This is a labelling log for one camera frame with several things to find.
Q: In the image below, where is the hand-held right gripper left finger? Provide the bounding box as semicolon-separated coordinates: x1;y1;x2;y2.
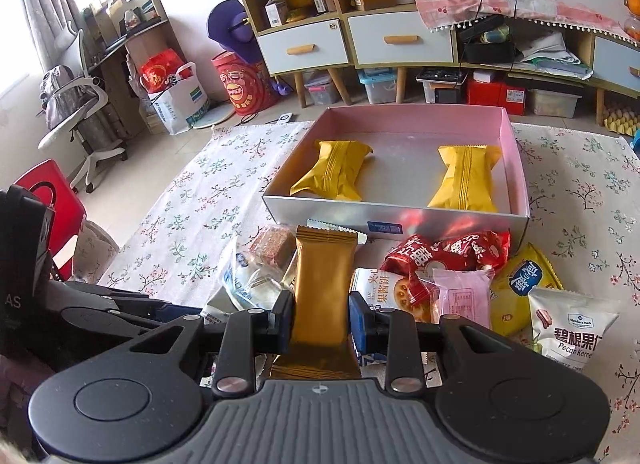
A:
131;289;296;399

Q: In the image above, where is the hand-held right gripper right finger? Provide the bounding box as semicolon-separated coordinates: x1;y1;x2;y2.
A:
348;291;507;395

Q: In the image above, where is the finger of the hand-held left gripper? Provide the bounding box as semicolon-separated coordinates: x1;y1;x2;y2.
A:
62;280;157;306
60;300;205;346

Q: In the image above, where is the white jam biscuit packet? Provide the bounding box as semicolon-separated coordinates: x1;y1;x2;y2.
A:
350;268;437;326

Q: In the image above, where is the gold snack packet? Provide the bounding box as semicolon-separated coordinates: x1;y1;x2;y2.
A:
269;225;368;382

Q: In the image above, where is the clear wafer biscuit packet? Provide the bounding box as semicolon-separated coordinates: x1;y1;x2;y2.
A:
248;225;301;271

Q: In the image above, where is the silver box with pink inside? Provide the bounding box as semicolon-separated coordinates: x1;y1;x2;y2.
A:
262;105;531;246

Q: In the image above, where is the pink snack packet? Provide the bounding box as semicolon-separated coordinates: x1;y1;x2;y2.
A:
429;268;495;331

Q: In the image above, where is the red snack packet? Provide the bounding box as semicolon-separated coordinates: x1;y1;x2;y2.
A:
382;231;512;286

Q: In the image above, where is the yellow chip bag blue label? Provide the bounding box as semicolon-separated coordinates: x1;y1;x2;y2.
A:
489;243;564;341

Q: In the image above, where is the blue and white packet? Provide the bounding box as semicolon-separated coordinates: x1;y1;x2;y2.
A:
354;350;397;370

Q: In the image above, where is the clear packet with blue print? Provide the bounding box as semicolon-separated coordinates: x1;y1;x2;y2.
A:
220;239;297;316

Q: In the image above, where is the red chair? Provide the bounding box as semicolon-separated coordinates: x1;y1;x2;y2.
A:
14;159;88;281

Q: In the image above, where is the floral tablecloth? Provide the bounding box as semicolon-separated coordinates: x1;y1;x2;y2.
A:
97;119;640;464

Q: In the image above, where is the white office chair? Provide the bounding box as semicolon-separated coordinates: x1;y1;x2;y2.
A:
37;29;128;195

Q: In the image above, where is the yellow snack packet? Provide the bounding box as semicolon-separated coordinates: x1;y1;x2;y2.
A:
290;140;375;202
426;144;502;213

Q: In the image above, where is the round white scale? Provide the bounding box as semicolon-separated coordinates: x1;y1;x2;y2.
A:
192;104;237;131

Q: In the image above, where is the white shopping bag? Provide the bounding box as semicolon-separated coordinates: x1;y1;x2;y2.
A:
146;61;212;136

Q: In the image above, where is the white nut bag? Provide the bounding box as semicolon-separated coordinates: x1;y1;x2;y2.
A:
527;286;621;376

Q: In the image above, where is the red gift bag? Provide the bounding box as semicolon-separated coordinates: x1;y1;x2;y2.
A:
139;49;182;94

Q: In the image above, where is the small clear storage bin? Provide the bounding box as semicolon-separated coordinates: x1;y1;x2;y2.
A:
304;78;337;107

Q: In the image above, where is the red printed bucket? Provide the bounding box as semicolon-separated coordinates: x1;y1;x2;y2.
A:
211;51;281;117

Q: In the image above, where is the clear storage bin blue lid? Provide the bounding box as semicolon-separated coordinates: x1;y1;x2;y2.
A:
357;68;402;106

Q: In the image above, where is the wooden desk with shelves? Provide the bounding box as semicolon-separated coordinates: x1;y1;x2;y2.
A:
75;0;172;136

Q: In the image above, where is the red flat box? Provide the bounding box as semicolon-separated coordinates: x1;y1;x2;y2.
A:
465;78;529;118

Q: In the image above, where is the tall wooden shelf cabinet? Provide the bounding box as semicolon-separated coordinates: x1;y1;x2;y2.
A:
226;0;355;109

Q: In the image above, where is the low wooden drawer cabinet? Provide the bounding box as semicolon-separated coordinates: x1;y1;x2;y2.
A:
342;9;640;126

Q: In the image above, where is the clear plastic box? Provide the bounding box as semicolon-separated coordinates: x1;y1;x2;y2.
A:
529;88;584;120

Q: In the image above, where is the purple hat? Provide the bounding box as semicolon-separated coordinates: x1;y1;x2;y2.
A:
207;0;262;66

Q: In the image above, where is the black bag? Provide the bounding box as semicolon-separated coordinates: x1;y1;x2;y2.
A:
457;14;519;66

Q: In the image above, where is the pile of folded papers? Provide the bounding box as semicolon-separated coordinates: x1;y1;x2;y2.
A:
515;33;593;80

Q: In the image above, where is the egg tray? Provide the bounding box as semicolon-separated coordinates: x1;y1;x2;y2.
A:
602;103;640;135

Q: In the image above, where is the pink printed cloth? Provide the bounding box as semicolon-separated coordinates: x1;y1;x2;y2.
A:
412;0;637;43

